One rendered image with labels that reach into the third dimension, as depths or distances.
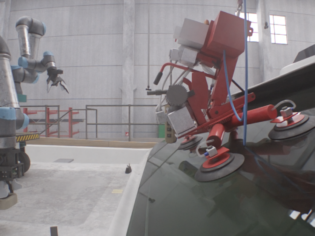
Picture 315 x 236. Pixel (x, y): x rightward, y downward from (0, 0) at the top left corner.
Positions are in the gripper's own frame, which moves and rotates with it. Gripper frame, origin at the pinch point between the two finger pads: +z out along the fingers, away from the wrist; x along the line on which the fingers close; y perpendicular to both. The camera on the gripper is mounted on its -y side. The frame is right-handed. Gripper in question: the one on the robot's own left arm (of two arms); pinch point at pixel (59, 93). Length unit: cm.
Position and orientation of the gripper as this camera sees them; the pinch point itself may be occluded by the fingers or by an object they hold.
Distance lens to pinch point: 152.9
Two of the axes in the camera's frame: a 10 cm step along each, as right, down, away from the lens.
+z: 3.7, 9.1, -1.9
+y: -7.3, 4.1, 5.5
